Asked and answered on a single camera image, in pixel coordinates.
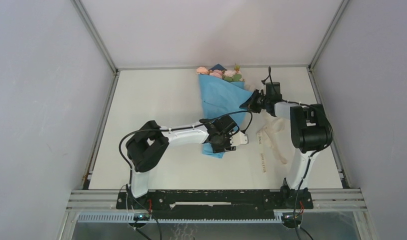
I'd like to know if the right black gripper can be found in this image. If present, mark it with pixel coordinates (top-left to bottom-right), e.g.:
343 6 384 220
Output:
240 88 271 113

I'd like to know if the blue wrapping paper sheet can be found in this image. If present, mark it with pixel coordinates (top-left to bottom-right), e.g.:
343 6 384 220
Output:
198 63 254 159

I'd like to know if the cream ribbon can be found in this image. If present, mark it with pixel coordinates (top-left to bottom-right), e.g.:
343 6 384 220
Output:
255 107 293 174

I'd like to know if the pale pink fake flower stem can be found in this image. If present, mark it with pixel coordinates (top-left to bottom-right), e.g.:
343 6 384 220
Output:
222 64 245 83

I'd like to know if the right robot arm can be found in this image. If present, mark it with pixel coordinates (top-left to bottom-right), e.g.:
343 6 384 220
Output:
239 82 333 208

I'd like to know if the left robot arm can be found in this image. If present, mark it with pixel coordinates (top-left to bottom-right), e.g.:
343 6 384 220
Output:
118 115 249 209

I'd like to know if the right black cable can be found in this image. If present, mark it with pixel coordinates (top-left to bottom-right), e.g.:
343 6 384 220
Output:
261 66 334 240

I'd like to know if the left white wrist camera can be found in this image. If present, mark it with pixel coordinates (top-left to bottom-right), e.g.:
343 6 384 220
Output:
230 131 249 147

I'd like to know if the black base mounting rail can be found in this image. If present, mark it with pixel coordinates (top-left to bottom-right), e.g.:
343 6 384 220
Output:
115 189 314 219

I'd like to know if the white cable duct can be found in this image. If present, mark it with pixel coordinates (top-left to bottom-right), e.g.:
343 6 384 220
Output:
77 212 284 224

